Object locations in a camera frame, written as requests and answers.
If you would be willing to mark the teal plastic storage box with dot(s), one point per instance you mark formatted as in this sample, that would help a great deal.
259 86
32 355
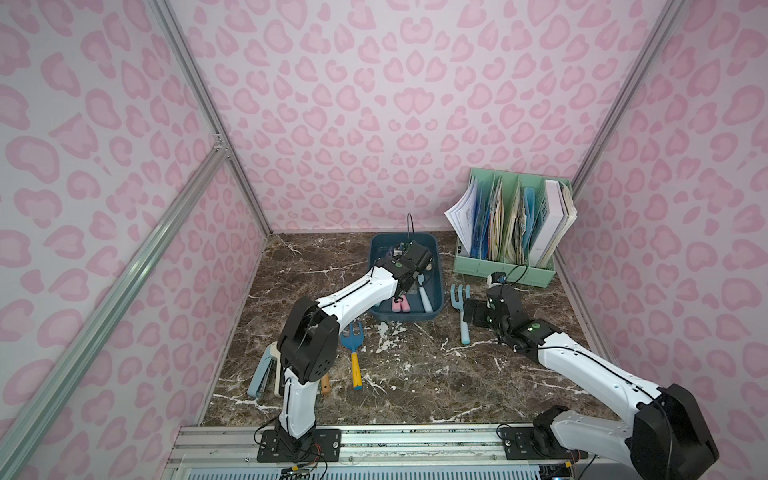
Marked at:
385 243

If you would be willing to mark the aluminium rail front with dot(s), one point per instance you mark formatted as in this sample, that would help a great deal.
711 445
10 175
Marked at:
434 451

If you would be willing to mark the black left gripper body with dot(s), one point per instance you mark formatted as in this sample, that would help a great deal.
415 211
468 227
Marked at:
411 280

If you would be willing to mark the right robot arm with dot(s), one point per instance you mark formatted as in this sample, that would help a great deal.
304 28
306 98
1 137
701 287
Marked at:
660 432

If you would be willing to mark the blue rake yellow handle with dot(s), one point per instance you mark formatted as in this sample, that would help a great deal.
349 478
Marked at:
352 338

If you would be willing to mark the light blue rake white handle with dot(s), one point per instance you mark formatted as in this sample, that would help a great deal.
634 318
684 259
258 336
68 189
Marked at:
427 305

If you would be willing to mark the white binder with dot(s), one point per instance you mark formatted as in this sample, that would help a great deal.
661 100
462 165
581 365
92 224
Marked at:
551 214

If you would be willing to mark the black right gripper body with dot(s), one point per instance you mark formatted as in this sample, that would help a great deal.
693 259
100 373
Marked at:
482 313

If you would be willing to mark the cream and orange folders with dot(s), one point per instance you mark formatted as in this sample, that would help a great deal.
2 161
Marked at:
496 220

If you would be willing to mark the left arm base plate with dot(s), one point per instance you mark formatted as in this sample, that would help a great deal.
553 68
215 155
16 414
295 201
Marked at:
277 446

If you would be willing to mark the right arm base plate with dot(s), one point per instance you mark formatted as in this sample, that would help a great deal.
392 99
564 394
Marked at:
533 443

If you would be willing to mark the lime rake wooden handle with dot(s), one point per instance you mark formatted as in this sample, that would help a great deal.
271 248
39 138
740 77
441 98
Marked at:
326 385

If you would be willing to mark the blue plastic folder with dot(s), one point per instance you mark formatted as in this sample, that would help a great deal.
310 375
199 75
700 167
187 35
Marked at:
480 219

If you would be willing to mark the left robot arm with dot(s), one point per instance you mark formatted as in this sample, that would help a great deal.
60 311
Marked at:
309 339

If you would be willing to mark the white printed paper stack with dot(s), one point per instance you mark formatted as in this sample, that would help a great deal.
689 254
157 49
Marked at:
462 214

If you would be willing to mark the light blue mesh folder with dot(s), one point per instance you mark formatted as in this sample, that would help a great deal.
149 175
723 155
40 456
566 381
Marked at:
529 210

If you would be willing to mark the light blue rake teal handle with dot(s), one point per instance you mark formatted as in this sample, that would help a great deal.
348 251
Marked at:
460 294

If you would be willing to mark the green desktop file organizer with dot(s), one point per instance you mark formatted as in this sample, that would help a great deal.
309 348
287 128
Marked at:
511 259

